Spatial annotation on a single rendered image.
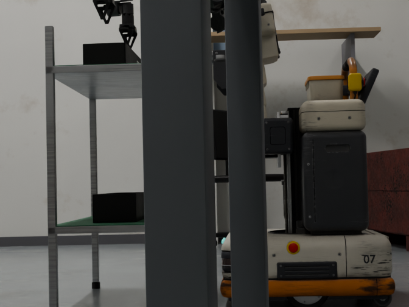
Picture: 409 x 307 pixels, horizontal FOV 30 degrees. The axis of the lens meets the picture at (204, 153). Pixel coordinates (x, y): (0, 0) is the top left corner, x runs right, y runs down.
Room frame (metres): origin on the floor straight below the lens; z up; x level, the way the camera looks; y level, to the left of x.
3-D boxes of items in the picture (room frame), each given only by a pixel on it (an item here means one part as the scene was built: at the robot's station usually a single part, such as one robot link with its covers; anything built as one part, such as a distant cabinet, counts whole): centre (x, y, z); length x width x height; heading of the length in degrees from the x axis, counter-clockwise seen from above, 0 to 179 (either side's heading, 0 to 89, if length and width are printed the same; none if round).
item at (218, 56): (3.27, -0.11, 0.99); 0.28 x 0.16 x 0.22; 176
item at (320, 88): (3.24, -0.52, 0.87); 0.23 x 0.15 x 0.11; 176
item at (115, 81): (3.29, 0.35, 0.55); 0.91 x 0.46 x 1.10; 178
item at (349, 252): (3.25, -0.40, 0.16); 0.67 x 0.64 x 0.25; 86
